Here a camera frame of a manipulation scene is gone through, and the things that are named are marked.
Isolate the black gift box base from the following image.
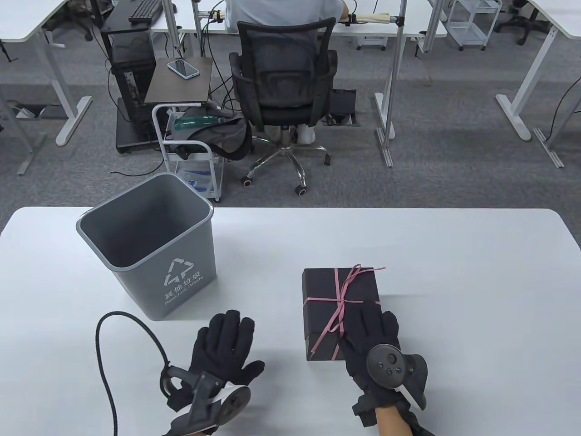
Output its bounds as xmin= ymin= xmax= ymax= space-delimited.
xmin=307 ymin=334 xmax=346 ymax=362

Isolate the white rolling cart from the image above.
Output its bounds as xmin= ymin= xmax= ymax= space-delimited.
xmin=152 ymin=103 xmax=225 ymax=203

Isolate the dark brown side table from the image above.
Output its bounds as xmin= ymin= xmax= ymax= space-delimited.
xmin=144 ymin=56 xmax=214 ymax=106

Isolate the thick black braided cable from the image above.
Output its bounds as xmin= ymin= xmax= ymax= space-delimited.
xmin=95 ymin=311 xmax=171 ymax=436

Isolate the white wire cart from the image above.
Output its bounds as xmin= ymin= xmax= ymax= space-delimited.
xmin=444 ymin=0 xmax=503 ymax=51

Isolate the person's right forearm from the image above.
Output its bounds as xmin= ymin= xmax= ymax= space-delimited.
xmin=376 ymin=406 xmax=411 ymax=436

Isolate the pink ribbon bow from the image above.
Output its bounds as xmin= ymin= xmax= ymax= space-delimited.
xmin=303 ymin=264 xmax=387 ymax=362

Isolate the beige rolled bundle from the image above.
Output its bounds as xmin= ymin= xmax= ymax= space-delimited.
xmin=347 ymin=13 xmax=392 ymax=25

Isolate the black gift box lid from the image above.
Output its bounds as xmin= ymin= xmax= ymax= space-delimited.
xmin=303 ymin=267 xmax=381 ymax=340

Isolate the white office desk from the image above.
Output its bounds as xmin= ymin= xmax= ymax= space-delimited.
xmin=0 ymin=0 xmax=94 ymax=147
xmin=495 ymin=0 xmax=581 ymax=141
xmin=150 ymin=0 xmax=449 ymax=38

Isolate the black keyboard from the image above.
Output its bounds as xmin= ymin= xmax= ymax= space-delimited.
xmin=128 ymin=0 xmax=165 ymax=25

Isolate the black floor socket box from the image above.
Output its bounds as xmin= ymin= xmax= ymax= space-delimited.
xmin=325 ymin=89 xmax=362 ymax=127

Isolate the person's right hand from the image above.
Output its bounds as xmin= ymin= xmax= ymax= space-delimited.
xmin=338 ymin=301 xmax=411 ymax=427

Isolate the black and white hand controller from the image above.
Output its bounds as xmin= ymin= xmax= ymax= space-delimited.
xmin=366 ymin=345 xmax=428 ymax=409
xmin=160 ymin=367 xmax=251 ymax=436

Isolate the smartphone in blue case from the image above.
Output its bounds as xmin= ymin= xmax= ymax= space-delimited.
xmin=167 ymin=59 xmax=201 ymax=80

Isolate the aluminium frame post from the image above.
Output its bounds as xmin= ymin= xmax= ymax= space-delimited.
xmin=191 ymin=0 xmax=204 ymax=57
xmin=375 ymin=0 xmax=408 ymax=168
xmin=0 ymin=98 xmax=47 ymax=176
xmin=532 ymin=75 xmax=581 ymax=168

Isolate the grey plastic trash bin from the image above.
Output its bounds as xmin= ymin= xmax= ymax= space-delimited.
xmin=76 ymin=172 xmax=216 ymax=322

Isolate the black mesh office chair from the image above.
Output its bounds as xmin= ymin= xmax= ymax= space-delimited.
xmin=228 ymin=17 xmax=339 ymax=197

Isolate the grey backpack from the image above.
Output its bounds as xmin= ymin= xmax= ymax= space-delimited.
xmin=166 ymin=107 xmax=254 ymax=160

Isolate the person's left hand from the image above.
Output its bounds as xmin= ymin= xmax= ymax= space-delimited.
xmin=167 ymin=310 xmax=265 ymax=411

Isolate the black computer tower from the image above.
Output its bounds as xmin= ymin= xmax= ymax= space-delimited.
xmin=110 ymin=32 xmax=157 ymax=137

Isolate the green bottle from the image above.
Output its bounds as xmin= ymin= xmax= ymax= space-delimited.
xmin=174 ymin=116 xmax=226 ymax=130

